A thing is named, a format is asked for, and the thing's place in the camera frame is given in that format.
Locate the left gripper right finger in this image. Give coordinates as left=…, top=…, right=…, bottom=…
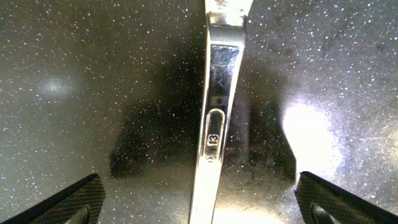
left=294, top=170, right=398, bottom=224

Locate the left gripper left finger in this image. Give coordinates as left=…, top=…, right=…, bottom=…
left=0, top=173, right=106, bottom=224

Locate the wrench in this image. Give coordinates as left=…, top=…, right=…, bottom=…
left=188, top=0, right=254, bottom=224

